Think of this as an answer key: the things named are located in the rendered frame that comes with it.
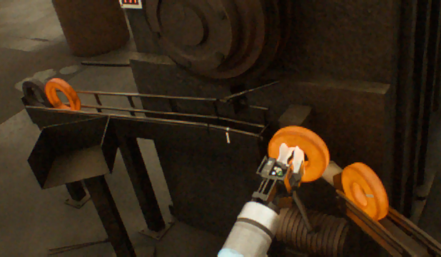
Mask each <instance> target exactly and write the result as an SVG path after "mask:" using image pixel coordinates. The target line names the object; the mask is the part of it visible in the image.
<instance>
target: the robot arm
mask: <svg viewBox="0 0 441 257"><path fill-rule="evenodd" d="M293 155H294V159H293ZM292 159H293V162H291V164H289V161H290V160H292ZM263 162H264V163H265V165H264V167H263V169H262V171H261V172H260V168H261V166H262V165H263ZM256 175H257V177H258V180H259V182H260V188H259V189H258V192H254V193H253V195H252V200H251V202H248V203H246V204H245V205H244V207H243V209H242V211H241V212H240V215H239V216H238V217H237V221H236V222H235V225H234V227H233V228H232V230H231V232H230V234H229V236H228V238H227V240H226V242H225V244H224V246H223V248H222V250H221V251H220V252H219V254H218V257H268V256H267V254H266V252H267V250H268V248H269V245H270V243H271V241H272V240H273V237H274V235H275V232H276V231H277V230H278V228H279V226H280V223H281V219H280V216H279V215H280V210H279V208H291V205H292V201H293V198H291V197H289V196H292V195H293V192H294V191H295V190H296V189H299V187H300V184H301V182H302V181H303V179H304V175H305V167H304V154H303V151H302V150H300V149H299V148H298V147H297V146H296V147H290V148H288V147H287V146H286V145H285V143H283V144H282V145H281V147H280V156H279V159H278V160H277V159H276V158H273V157H270V158H268V159H267V158H266V156H264V158H263V160H262V162H261V164H260V166H259V168H258V170H257V172H256Z"/></svg>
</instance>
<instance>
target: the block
mask: <svg viewBox="0 0 441 257"><path fill-rule="evenodd" d="M279 125H280V130H281V129H283V128H285V127H289V126H299V127H302V128H305V129H308V130H310V131H312V132H313V133H315V117H314V109H313V107H312V106H306V105H301V104H291V105H290V106H289V107H288V108H287V109H286V112H285V113H284V114H283V115H282V116H281V117H280V120H279ZM303 154H304V161H308V157H307V155H306V154H305V152H303Z"/></svg>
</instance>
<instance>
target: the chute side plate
mask: <svg viewBox="0 0 441 257"><path fill-rule="evenodd" d="M26 111H27V113H28V114H29V116H30V118H31V121H32V123H33V124H36V122H35V120H34V119H37V120H40V121H42V122H43V124H44V125H46V126H54V125H59V124H66V123H71V122H75V121H83V120H87V119H95V118H99V117H103V116H92V115H84V114H72V113H65V112H58V111H45V110H38V109H26ZM111 120H112V122H113V126H114V128H115V130H118V131H122V133H123V136H128V137H134V138H144V139H150V140H155V141H165V142H171V143H180V144H186V145H192V146H201V147H207V148H215V149H219V150H222V151H227V152H231V153H236V154H239V155H240V148H244V149H248V150H251V151H254V152H255V156H256V158H257V159H260V160H261V157H260V148H259V143H258V138H254V137H250V136H244V135H241V134H237V133H231V132H227V131H221V130H218V129H214V128H207V127H200V126H187V125H180V124H167V123H160V122H152V121H139V120H132V119H119V118H112V117H111ZM226 133H228V138H229V141H230V143H228V139H227V135H226Z"/></svg>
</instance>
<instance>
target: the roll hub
mask: <svg viewBox="0 0 441 257"><path fill-rule="evenodd" d="M218 11H222V12H223V13H224V14H225V18H224V20H222V21H221V20H218V19H217V17H216V14H217V12H218ZM147 15H148V22H149V24H150V27H151V31H152V32H154V31H158V32H159V34H160V35H161V37H160V39H156V41H157V42H158V43H159V45H160V46H161V48H162V49H163V50H164V51H165V52H166V53H167V54H168V55H169V56H170V57H171V58H172V59H173V60H174V61H176V62H177V63H179V64H180V65H182V66H184V65H183V63H184V61H185V60H187V61H190V63H191V67H190V69H192V70H195V71H210V70H213V69H216V68H218V67H219V66H220V65H222V64H223V63H224V62H225V61H226V60H228V59H229V58H230V57H231V56H232V55H233V54H234V52H235V50H236V49H237V47H238V44H239V41H240V19H239V15H238V12H237V9H236V7H235V4H234V3H233V0H147ZM217 53H222V55H223V56H224V58H223V60H222V61H218V60H217V59H216V54H217Z"/></svg>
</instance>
